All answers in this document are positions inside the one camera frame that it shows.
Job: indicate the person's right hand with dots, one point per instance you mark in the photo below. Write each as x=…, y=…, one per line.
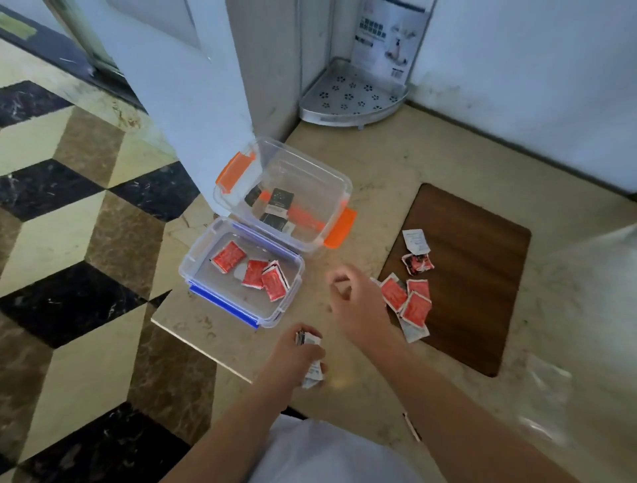
x=361, y=311

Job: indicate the person's left hand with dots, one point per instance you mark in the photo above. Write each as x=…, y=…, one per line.
x=288, y=358

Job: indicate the person's left fingers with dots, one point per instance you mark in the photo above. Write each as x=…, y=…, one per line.
x=309, y=329

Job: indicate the person's right thumb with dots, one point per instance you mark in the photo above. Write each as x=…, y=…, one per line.
x=340, y=300

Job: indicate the handful of white sachets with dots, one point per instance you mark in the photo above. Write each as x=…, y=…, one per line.
x=313, y=368

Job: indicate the person's left forearm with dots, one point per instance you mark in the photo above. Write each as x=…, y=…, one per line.
x=234, y=438

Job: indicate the person's right forearm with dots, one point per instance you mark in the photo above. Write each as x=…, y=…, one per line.
x=448, y=413

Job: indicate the white sachet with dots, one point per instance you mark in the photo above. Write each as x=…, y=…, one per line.
x=414, y=332
x=416, y=241

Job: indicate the clear box with blue clips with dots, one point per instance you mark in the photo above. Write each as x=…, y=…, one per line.
x=234, y=293

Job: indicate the dark red sachet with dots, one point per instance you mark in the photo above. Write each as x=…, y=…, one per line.
x=417, y=263

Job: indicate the clear box with orange clips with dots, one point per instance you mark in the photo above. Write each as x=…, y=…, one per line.
x=293, y=184

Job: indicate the person's white shirt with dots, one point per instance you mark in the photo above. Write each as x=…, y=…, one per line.
x=323, y=455

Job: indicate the brown wooden board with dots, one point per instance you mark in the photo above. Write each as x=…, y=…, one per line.
x=473, y=278

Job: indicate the metal corner shelf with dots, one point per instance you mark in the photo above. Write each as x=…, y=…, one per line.
x=348, y=97

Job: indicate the white door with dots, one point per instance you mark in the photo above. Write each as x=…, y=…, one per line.
x=184, y=84

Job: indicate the printed packaging card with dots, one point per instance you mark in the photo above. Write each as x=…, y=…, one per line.
x=390, y=37

